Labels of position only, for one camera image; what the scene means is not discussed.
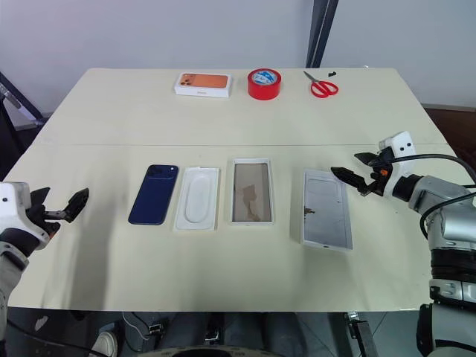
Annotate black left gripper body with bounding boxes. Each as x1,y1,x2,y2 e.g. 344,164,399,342
26,202,70,237

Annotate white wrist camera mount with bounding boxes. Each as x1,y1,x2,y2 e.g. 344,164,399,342
0,181,51,251
378,130,416,199

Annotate orange print phone box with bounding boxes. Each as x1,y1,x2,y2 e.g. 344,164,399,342
173,72,234,100

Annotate white phone box lid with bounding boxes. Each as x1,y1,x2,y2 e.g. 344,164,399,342
300,168,354,253

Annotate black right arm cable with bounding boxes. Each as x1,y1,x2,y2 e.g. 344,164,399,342
389,153,476,241

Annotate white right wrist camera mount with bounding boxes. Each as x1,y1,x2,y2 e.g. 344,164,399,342
378,130,416,199

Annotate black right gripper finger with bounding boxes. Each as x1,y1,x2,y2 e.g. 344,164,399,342
329,167,370,192
353,151,380,167

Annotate metal table leg bracket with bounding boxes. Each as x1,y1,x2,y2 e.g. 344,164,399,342
344,310,377,357

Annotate white phone box base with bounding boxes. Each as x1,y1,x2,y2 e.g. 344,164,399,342
227,157,277,227

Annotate black metal frame stand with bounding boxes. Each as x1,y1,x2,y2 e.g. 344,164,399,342
0,70,51,170

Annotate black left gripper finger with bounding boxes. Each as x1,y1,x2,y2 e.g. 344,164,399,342
29,187,52,207
62,187,91,224

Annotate white moulded tray insert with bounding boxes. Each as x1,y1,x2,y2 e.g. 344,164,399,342
173,166,222,232

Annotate dark vertical pole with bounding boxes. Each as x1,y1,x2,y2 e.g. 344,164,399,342
305,0,340,69

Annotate red tape roll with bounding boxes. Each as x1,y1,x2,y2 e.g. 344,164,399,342
247,67,283,101

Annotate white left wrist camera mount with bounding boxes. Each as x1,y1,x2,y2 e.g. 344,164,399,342
0,181,51,251

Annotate red handled scissors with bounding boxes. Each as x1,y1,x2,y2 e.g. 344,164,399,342
303,70,340,100

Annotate white shoe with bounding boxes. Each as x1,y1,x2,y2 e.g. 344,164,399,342
91,330,119,357

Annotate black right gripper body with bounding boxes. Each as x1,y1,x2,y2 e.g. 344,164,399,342
359,147,395,199

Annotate dark blue smartphone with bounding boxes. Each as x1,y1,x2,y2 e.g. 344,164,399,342
127,164,180,227

